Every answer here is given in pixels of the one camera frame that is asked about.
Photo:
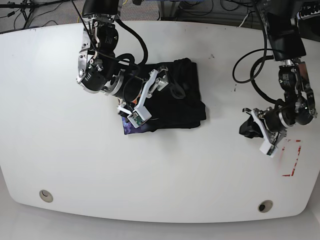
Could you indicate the table cable grommet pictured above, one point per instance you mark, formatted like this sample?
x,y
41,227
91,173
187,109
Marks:
x,y
265,206
46,196

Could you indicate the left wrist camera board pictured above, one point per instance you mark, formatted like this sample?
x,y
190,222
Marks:
x,y
268,149

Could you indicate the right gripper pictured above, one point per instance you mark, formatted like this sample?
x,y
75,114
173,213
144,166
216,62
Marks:
x,y
133,92

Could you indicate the black T-shirt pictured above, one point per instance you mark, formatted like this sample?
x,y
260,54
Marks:
x,y
166,111

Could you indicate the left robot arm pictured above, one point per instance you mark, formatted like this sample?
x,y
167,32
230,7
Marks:
x,y
282,43

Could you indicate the black tripod stand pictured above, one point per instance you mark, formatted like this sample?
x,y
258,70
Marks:
x,y
26,8

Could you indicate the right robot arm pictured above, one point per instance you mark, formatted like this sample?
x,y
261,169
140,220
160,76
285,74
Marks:
x,y
98,65

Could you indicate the aluminium frame post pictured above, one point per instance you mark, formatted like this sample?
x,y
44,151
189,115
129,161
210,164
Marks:
x,y
168,9

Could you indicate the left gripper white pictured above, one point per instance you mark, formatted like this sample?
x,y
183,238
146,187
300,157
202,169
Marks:
x,y
270,124

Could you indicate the white power strip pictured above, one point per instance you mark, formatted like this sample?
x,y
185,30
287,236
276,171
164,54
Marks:
x,y
309,10

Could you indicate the right table cable grommet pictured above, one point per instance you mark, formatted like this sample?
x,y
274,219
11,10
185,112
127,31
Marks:
x,y
265,206

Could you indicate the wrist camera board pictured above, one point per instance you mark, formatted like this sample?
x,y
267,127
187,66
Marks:
x,y
139,116
268,149

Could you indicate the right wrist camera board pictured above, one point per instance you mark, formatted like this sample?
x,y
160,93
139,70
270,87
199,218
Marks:
x,y
139,116

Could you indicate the red tape rectangle marking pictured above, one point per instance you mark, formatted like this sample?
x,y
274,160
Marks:
x,y
289,157

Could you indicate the left table cable grommet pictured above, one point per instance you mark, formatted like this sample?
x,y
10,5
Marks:
x,y
46,196

